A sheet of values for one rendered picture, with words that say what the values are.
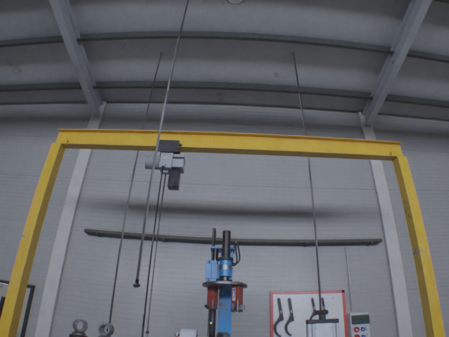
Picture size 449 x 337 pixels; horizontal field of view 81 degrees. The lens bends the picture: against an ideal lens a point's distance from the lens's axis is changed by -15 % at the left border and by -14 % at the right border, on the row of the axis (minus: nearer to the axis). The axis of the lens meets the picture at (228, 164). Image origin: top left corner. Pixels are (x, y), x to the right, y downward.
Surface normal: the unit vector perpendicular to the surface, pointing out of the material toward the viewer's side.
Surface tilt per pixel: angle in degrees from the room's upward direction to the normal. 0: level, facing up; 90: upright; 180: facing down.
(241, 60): 173
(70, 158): 90
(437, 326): 90
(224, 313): 90
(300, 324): 90
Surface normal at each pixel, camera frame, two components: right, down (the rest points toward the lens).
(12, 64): -0.03, 0.80
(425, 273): 0.02, -0.50
